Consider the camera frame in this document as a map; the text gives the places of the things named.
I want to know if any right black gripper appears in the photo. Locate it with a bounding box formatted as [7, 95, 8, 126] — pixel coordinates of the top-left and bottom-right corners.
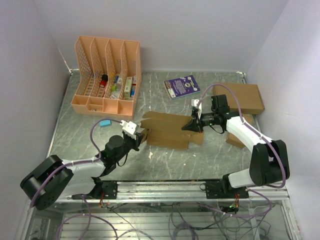
[181, 110, 218, 134]

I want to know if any brown cardboard box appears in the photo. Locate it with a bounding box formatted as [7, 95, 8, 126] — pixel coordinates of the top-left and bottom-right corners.
[140, 111, 204, 150]

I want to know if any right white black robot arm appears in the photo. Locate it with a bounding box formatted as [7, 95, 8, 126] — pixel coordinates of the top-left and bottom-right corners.
[182, 95, 290, 198]

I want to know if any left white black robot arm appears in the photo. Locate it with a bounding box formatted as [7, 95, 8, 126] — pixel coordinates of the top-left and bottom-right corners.
[20, 131, 148, 211]

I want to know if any small folded cardboard box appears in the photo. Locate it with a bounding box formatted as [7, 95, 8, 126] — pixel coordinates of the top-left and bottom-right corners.
[225, 114, 254, 149]

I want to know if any large folded cardboard box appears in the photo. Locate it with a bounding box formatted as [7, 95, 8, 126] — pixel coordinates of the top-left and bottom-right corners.
[212, 83, 265, 115]

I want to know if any blue block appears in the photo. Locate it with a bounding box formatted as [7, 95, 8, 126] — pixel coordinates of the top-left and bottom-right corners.
[99, 119, 112, 128]

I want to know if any purple book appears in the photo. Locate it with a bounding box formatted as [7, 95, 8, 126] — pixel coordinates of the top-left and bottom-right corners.
[163, 75, 201, 100]

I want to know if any white green carton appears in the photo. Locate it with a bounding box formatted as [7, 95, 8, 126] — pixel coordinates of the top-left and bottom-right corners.
[123, 76, 133, 98]

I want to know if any green cube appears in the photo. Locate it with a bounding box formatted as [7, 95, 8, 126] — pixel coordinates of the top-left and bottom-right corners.
[111, 85, 117, 92]

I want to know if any red black bottle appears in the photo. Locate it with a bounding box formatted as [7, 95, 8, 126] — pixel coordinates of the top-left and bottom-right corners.
[99, 74, 109, 88]

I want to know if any pink plastic file organizer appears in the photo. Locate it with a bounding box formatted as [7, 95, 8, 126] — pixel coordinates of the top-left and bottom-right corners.
[71, 35, 142, 120]

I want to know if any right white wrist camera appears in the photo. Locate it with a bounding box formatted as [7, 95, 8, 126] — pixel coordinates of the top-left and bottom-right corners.
[191, 98, 202, 119]

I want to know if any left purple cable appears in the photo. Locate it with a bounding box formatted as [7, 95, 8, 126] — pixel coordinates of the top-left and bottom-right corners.
[29, 118, 123, 210]

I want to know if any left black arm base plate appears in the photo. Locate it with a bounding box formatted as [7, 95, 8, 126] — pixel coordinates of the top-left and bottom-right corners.
[82, 181, 118, 200]

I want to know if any aluminium rail frame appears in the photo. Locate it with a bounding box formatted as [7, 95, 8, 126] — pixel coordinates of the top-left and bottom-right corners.
[16, 181, 302, 240]

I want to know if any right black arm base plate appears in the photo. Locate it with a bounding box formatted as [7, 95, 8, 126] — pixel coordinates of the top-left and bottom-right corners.
[199, 180, 249, 200]

